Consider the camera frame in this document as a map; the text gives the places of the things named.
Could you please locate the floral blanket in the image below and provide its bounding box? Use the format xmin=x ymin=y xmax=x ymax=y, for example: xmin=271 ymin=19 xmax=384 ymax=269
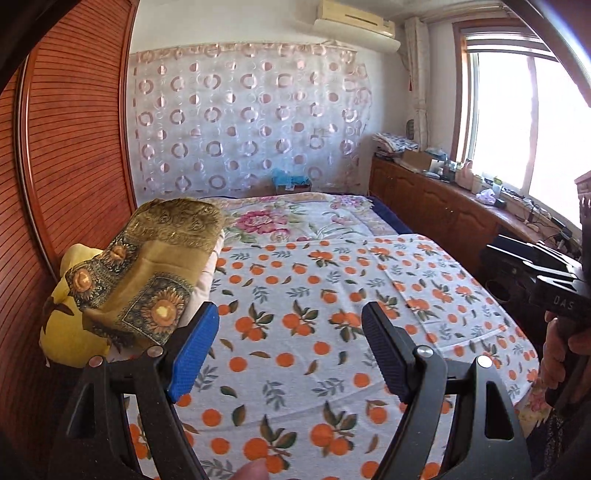
xmin=198 ymin=194 xmax=375 ymax=243

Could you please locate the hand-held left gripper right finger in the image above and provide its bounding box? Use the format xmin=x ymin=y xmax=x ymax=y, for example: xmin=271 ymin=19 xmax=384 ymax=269
xmin=361 ymin=302 xmax=527 ymax=480

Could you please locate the wooden framed window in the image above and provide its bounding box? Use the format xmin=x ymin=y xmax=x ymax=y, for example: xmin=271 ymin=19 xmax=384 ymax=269
xmin=452 ymin=18 xmax=591 ymax=232

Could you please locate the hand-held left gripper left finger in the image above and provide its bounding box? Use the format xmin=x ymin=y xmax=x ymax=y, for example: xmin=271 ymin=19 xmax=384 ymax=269
xmin=60 ymin=302 xmax=220 ymax=480

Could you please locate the wall air conditioner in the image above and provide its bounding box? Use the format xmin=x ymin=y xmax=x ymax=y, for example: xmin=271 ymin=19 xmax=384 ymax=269
xmin=314 ymin=0 xmax=402 ymax=51

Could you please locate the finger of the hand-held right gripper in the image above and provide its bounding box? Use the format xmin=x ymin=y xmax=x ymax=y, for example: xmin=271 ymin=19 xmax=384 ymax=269
xmin=482 ymin=244 xmax=539 ymax=303
xmin=494 ymin=234 xmax=591 ymax=282

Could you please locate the person's right hand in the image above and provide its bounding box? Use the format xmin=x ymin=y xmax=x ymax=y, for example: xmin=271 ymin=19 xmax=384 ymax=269
xmin=540 ymin=311 xmax=591 ymax=407

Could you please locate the orange fruit print sheet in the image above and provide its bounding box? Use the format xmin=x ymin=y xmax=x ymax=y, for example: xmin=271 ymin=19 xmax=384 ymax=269
xmin=124 ymin=233 xmax=541 ymax=480

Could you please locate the yellow plush toy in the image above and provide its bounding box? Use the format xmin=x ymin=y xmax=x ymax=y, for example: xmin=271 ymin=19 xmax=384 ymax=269
xmin=39 ymin=244 xmax=116 ymax=367

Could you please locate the open cardboard box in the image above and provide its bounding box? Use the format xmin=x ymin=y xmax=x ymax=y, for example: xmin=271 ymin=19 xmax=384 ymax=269
xmin=399 ymin=150 xmax=435 ymax=172

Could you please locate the golden sunflower patterned shirt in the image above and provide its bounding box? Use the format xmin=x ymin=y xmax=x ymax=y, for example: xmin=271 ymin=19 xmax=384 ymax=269
xmin=65 ymin=198 xmax=227 ymax=347

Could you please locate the wooden slatted wardrobe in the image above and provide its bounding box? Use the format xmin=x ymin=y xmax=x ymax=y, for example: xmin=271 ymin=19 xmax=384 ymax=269
xmin=0 ymin=0 xmax=139 ymax=480

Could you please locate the blue topped cardboard box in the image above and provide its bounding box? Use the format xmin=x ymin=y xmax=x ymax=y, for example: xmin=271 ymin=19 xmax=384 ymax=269
xmin=271 ymin=168 xmax=312 ymax=195

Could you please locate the person's left hand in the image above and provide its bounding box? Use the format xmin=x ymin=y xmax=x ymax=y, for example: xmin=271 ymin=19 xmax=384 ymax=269
xmin=229 ymin=460 xmax=269 ymax=480

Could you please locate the circle patterned sheer curtain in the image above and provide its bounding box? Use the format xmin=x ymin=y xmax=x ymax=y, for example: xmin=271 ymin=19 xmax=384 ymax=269
xmin=129 ymin=41 xmax=374 ymax=195

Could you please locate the stack of folded cloths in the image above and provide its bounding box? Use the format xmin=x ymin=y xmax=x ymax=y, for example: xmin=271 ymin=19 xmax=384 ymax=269
xmin=373 ymin=132 xmax=421 ymax=155

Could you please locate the long wooden cabinet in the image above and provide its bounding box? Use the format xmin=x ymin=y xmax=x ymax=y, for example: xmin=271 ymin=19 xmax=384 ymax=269
xmin=369 ymin=154 xmax=578 ymax=273

